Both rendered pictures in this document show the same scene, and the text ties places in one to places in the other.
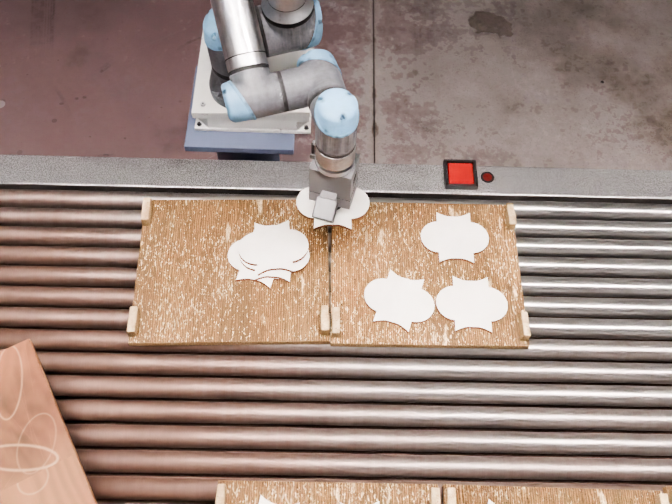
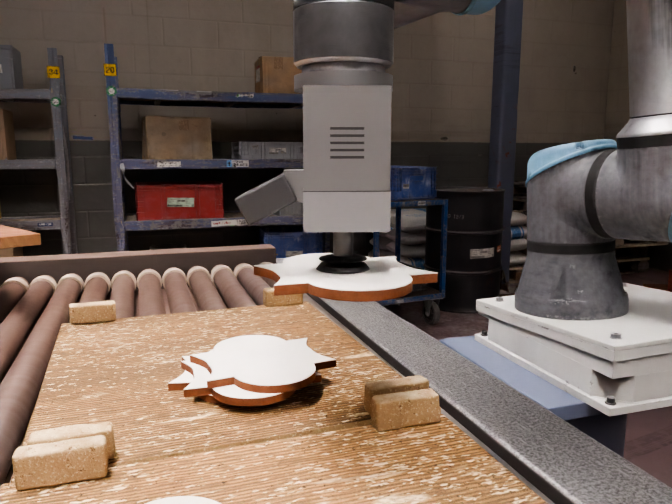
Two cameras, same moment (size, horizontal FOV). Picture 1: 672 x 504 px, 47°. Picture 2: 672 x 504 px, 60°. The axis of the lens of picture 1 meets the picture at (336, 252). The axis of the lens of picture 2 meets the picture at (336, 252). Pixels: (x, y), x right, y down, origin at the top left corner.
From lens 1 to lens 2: 1.51 m
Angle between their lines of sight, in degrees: 73
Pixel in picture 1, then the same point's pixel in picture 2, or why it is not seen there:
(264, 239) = (274, 348)
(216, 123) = (496, 333)
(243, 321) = (90, 380)
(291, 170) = (478, 381)
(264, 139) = (531, 381)
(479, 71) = not seen: outside the picture
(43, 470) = not seen: outside the picture
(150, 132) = not seen: outside the picture
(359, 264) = (279, 481)
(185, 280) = (176, 334)
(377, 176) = (608, 479)
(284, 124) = (573, 369)
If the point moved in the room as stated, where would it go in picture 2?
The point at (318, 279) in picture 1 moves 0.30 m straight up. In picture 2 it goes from (209, 433) to (194, 55)
